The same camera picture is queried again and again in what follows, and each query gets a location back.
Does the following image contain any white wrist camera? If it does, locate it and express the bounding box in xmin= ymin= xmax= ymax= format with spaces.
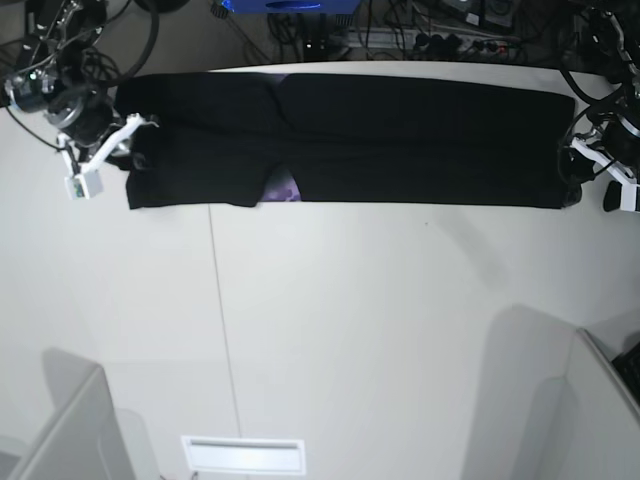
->
xmin=603 ymin=181 xmax=640 ymax=213
xmin=64 ymin=171 xmax=104 ymax=200

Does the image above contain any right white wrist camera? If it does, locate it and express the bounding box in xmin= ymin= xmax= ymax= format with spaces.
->
xmin=64 ymin=171 xmax=104 ymax=200

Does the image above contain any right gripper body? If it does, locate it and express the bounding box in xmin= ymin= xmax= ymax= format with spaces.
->
xmin=45 ymin=89 xmax=159 ymax=165

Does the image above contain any white table grommet plate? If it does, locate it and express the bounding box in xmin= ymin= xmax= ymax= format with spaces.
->
xmin=181 ymin=436 xmax=307 ymax=476

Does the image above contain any black T-shirt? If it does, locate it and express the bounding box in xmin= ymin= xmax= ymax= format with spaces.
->
xmin=115 ymin=73 xmax=575 ymax=209

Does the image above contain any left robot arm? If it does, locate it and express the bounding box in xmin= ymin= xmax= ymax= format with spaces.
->
xmin=557 ymin=1 xmax=639 ymax=213

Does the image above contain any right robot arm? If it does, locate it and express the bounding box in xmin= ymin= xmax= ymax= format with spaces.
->
xmin=1 ymin=1 xmax=160 ymax=174

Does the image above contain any blue box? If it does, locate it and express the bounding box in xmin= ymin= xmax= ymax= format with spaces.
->
xmin=221 ymin=0 xmax=361 ymax=15

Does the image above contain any white power strip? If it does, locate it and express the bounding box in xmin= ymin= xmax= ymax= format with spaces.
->
xmin=413 ymin=32 xmax=519 ymax=54

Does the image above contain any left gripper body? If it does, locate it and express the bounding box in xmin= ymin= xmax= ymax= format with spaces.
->
xmin=570 ymin=117 xmax=639 ymax=178

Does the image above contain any black keyboard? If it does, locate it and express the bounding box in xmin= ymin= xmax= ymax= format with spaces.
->
xmin=613 ymin=344 xmax=640 ymax=401

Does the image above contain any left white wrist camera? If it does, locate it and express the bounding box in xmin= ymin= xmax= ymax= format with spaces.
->
xmin=603 ymin=181 xmax=640 ymax=213

